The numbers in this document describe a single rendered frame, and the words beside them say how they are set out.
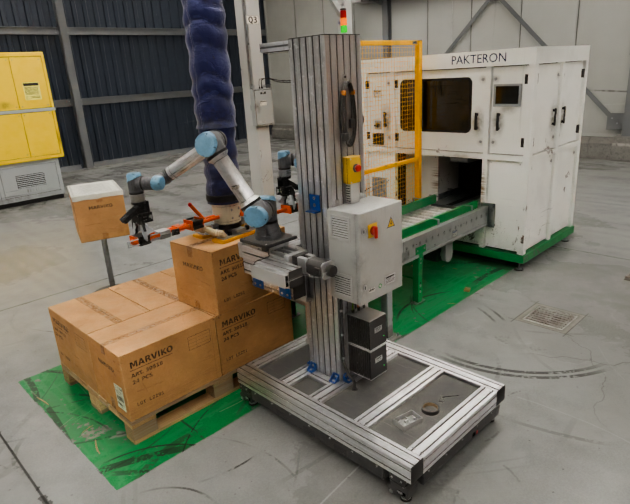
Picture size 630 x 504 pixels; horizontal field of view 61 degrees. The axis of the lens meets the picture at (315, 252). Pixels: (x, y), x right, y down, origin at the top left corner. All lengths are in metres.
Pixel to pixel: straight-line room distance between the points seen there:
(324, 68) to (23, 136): 8.22
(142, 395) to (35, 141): 7.75
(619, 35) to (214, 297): 9.67
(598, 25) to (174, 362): 10.10
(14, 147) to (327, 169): 8.17
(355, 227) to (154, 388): 1.44
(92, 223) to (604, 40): 9.51
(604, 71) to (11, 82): 10.35
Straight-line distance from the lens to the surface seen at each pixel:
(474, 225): 5.07
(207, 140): 2.66
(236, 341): 3.36
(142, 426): 3.20
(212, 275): 3.10
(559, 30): 11.92
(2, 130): 10.27
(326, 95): 2.58
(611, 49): 11.58
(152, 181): 2.86
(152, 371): 3.09
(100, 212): 4.85
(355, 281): 2.61
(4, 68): 10.32
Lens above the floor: 1.86
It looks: 19 degrees down
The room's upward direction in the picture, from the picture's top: 4 degrees counter-clockwise
